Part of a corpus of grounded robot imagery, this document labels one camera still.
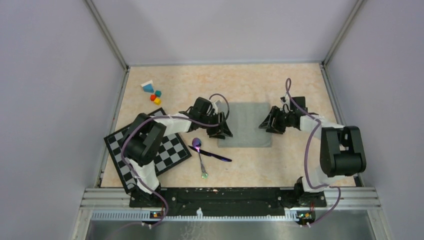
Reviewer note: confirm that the grey cloth napkin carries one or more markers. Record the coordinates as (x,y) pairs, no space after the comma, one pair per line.
(243,122)

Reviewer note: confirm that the aluminium front frame rail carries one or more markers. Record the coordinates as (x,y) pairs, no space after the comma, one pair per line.
(113,204)

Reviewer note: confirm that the blue white wedge block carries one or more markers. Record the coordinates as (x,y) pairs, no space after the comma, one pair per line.
(148,87)

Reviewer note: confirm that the iridescent purple spoon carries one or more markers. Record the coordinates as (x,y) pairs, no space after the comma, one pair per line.
(196,143)

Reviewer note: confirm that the right aluminium corner post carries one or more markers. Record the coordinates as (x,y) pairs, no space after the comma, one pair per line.
(343,32)

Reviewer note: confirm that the left aluminium corner post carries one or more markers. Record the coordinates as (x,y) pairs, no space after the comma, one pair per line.
(106,33)

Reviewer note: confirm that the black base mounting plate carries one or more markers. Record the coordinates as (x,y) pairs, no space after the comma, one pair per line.
(229,201)

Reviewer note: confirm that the black grey checkerboard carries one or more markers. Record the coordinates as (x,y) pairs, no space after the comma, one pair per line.
(172,151)

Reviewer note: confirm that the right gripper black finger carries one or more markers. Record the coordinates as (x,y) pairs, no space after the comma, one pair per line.
(269,122)
(276,125)

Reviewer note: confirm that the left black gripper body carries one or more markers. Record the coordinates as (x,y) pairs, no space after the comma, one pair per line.
(212,118)

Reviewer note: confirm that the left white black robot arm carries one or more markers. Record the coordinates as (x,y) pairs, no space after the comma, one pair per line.
(141,142)

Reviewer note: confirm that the aluminium corner post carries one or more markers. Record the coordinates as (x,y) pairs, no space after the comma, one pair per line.
(106,33)
(343,32)

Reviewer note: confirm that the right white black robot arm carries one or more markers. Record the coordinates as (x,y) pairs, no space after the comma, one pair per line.
(341,147)

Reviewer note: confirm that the yellow cube block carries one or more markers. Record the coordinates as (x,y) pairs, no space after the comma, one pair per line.
(157,101)

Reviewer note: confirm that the iridescent purple knife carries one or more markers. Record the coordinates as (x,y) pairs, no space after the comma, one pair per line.
(209,154)

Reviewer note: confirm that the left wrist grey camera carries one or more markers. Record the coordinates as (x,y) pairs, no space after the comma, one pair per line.
(215,106)

